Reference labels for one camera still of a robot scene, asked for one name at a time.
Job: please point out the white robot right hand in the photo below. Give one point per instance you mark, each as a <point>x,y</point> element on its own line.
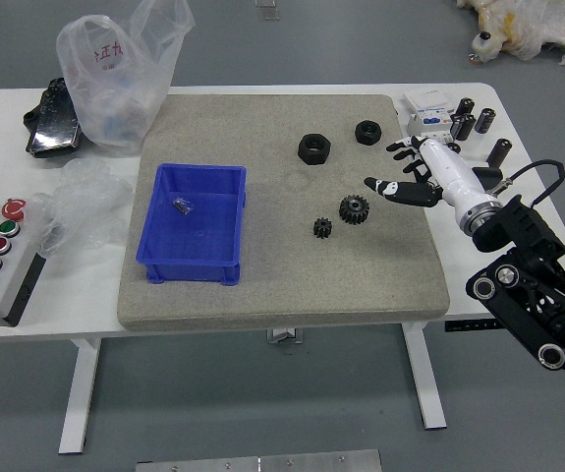
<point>446,167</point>

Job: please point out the big black gear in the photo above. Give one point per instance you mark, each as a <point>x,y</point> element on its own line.
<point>348,214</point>

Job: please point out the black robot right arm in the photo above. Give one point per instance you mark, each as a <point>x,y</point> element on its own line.
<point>523,231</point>

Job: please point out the small black round nut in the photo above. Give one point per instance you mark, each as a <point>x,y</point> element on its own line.
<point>360,137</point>

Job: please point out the big black hex nut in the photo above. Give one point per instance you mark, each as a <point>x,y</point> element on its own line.
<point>306,156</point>

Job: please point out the blue plastic box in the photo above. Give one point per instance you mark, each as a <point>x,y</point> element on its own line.
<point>188,246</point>

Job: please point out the black cylindrical capacitor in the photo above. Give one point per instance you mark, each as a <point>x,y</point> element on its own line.
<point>499,152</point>
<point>466,106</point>
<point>485,121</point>
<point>457,127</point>
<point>469,128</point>
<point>454,147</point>

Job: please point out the black power adapter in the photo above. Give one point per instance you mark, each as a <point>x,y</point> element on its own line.
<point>488,173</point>

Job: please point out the small black gear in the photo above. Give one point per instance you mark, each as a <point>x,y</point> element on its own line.
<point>317,232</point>

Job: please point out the black table height controller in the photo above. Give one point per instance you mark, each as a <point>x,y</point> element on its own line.
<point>468,325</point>

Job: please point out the plastic-wrapped plush toy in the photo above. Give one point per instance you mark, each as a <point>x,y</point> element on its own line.
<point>527,24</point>

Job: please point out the grey-brown foam mat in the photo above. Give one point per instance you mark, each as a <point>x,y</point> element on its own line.
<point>272,275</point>

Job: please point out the white table leg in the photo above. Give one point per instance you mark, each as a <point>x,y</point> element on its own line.
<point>427,378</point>
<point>78,393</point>

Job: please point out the small metal floor plate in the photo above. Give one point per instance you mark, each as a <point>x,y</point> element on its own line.
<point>267,10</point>

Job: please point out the small bagged black part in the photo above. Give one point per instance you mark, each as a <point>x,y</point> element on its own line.
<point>184,206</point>

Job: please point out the white plastic bag red print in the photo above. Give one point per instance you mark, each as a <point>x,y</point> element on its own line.
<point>115,98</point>

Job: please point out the clear crumpled plastic bag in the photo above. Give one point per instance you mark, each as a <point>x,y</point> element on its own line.
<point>85,196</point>

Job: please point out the black plastic package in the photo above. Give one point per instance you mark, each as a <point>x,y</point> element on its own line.
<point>51,125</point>

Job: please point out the metal bracket under table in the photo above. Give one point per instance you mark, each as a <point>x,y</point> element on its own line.
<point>284,336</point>

